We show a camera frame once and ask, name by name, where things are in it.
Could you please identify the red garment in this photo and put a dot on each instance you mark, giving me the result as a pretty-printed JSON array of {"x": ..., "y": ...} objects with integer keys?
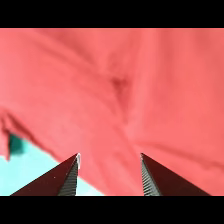
[{"x": 126, "y": 93}]

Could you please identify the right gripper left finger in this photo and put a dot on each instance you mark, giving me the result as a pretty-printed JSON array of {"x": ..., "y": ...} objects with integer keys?
[{"x": 61, "y": 179}]

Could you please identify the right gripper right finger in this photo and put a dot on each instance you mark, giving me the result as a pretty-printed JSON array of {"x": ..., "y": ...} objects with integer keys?
[{"x": 162, "y": 180}]

